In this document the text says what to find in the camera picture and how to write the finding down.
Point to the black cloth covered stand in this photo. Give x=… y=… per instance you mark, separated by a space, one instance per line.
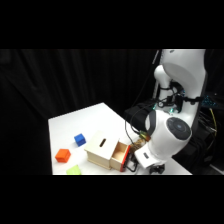
x=200 y=150

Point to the blue cube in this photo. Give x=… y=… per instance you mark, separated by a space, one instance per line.
x=80 y=140

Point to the orange cube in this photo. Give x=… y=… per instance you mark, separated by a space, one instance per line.
x=63 y=155

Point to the light green block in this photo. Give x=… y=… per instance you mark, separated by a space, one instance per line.
x=73 y=170

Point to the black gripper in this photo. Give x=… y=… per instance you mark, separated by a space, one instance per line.
x=157 y=169

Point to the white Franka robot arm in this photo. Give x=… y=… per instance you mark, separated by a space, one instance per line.
x=173 y=140

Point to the black curtain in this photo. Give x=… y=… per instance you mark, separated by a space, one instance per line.
x=43 y=86

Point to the blue lit keyboard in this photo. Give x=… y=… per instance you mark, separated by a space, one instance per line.
x=208 y=101

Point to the light wooden slotted box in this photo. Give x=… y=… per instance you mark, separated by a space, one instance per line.
x=100 y=148

